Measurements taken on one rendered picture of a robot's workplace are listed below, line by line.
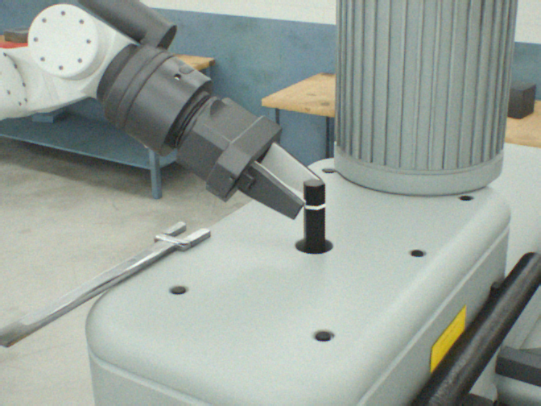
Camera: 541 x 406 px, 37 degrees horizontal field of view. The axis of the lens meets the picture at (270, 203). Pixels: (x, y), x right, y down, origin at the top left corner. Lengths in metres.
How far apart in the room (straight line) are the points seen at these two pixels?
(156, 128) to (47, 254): 4.47
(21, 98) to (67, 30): 0.11
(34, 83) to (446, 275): 0.45
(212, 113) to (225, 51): 5.33
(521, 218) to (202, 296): 0.61
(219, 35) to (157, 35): 5.31
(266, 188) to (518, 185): 0.65
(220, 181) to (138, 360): 0.18
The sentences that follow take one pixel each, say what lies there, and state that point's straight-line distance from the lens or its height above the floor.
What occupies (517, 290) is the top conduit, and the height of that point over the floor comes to 1.80.
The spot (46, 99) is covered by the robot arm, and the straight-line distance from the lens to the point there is 0.85.
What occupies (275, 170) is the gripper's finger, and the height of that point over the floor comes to 1.95.
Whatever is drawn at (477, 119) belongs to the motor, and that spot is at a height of 1.97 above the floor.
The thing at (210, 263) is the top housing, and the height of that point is 1.89.
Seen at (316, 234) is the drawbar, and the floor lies 1.91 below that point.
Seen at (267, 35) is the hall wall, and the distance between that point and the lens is 5.83.
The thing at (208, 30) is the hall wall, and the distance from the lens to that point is 6.14.
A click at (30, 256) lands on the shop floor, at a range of 5.20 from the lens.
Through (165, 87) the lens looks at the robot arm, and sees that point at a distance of 0.74.
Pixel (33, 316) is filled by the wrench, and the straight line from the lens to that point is 0.69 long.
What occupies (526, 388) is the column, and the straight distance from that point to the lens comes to 1.24.
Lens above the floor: 2.23
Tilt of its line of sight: 23 degrees down
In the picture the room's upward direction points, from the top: 1 degrees counter-clockwise
